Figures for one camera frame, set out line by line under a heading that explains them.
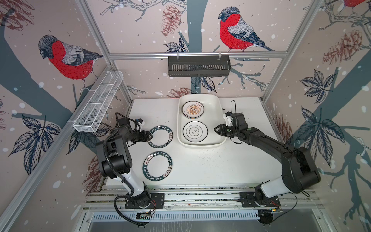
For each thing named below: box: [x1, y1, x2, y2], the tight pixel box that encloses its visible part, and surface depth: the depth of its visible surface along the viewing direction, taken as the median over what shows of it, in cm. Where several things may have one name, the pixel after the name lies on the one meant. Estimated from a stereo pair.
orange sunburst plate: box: [181, 100, 205, 120], surface depth 113 cm
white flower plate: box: [182, 120, 209, 143], surface depth 103 cm
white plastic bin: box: [176, 93, 227, 147], surface depth 109 cm
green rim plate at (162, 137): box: [147, 125, 174, 149], surface depth 100 cm
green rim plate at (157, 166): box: [142, 151, 173, 182], surface depth 86 cm
